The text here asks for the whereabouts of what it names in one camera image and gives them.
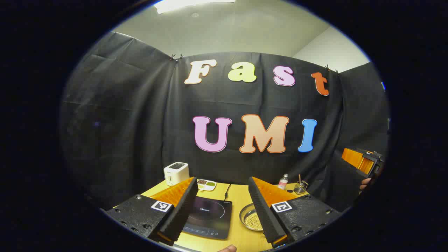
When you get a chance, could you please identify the steel pot with black handle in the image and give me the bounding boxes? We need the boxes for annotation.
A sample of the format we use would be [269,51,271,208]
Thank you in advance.
[239,203,264,232]

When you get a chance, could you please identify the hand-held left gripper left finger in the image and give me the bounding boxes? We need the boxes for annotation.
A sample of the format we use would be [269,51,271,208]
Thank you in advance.
[105,177,198,245]

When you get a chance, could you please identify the black induction cooktop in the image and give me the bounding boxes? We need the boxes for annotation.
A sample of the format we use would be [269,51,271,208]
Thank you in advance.
[182,196,233,240]

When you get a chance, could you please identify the white divided dish of beans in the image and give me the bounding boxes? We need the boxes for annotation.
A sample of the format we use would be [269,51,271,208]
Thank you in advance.
[197,179,217,192]

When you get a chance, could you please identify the clear cup in wire holder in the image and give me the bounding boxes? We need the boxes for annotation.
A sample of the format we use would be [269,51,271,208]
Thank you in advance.
[293,180,309,195]

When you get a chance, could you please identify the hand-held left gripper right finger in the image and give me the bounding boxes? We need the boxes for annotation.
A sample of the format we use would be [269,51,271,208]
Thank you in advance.
[248,177,342,245]

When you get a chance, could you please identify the pile of yellow soybeans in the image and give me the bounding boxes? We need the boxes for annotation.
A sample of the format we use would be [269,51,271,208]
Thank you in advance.
[245,212,263,231]

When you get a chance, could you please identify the white toaster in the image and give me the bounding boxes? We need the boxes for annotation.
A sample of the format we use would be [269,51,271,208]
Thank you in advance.
[163,162,190,187]

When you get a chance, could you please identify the ceiling light panel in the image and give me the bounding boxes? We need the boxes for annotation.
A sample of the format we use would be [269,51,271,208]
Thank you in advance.
[154,0,236,14]

